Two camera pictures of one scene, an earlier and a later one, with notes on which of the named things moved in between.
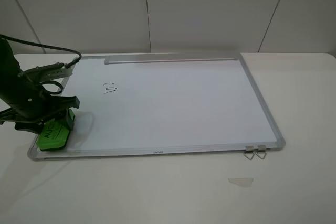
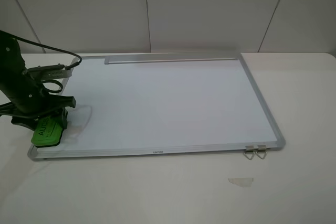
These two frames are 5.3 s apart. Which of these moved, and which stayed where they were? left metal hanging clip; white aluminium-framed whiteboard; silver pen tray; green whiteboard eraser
Moved: green whiteboard eraser
Stayed: white aluminium-framed whiteboard; silver pen tray; left metal hanging clip
